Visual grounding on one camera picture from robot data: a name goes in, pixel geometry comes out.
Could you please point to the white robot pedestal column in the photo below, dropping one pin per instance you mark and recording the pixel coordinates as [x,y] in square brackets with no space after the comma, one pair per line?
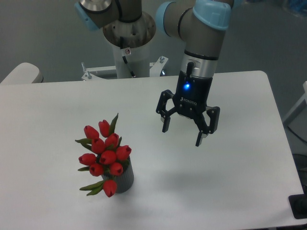
[130,44]

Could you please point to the white chair on left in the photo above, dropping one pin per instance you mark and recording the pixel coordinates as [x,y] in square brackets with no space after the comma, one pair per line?
[24,73]

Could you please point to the red tulip bouquet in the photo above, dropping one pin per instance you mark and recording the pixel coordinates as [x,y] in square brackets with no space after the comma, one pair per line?
[105,149]

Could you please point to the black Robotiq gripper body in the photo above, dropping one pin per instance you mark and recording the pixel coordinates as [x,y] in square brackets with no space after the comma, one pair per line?
[191,95]

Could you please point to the grey ribbed vase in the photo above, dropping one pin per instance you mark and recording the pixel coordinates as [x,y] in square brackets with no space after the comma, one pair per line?
[118,184]

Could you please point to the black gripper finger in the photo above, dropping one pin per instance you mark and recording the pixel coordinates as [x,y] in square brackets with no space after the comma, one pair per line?
[162,111]
[204,128]

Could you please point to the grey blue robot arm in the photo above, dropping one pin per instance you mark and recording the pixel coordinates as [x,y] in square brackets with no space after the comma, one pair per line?
[200,24]

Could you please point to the black object at table edge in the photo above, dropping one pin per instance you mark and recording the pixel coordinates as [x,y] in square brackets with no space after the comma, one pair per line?
[298,205]

